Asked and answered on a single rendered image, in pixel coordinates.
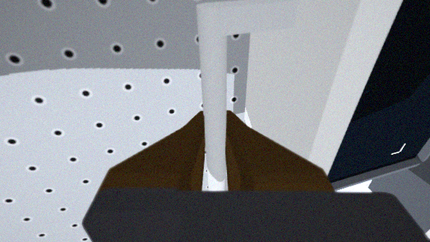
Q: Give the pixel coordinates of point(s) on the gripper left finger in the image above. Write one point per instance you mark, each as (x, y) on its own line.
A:
(176, 161)

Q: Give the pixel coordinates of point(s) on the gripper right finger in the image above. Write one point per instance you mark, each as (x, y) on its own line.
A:
(265, 165)

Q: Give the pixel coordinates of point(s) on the white lab instrument with drawer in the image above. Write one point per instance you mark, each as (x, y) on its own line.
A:
(309, 63)

